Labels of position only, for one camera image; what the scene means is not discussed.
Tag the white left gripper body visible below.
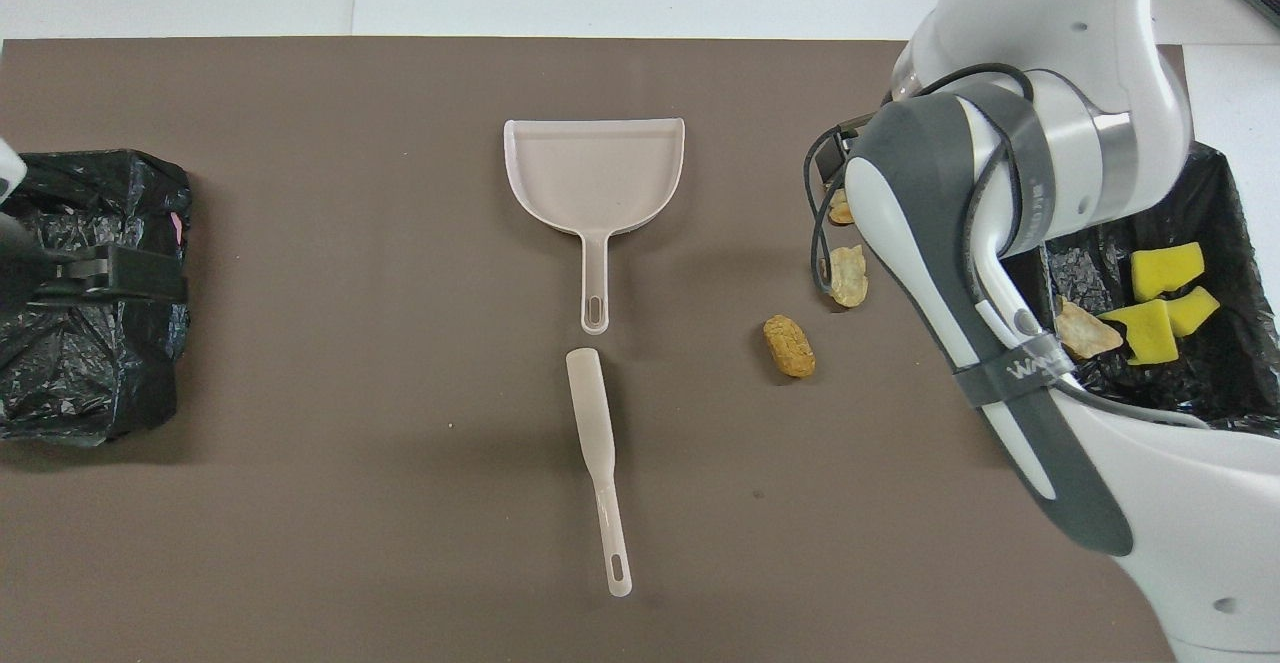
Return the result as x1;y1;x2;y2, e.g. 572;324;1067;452
0;138;32;284

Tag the pale bread piece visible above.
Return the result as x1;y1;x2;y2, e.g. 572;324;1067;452
821;244;869;309

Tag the brown oval bread loaf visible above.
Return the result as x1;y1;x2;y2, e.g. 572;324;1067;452
762;315;816;380

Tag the beige plastic dustpan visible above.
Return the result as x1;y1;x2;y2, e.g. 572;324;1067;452
503;118;687;335

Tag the orange striped bread piece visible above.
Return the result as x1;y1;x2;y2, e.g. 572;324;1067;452
1055;295;1124;361

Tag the beige hand brush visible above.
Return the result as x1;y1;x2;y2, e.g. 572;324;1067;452
565;347;634;599

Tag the green and yellow sponge piece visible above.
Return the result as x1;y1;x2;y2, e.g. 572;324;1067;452
1099;299;1180;367

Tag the black bag lined bin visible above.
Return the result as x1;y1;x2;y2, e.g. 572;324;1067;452
1035;141;1280;441
0;149;193;446

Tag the brown table mat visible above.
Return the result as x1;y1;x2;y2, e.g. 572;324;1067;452
0;37;1254;663

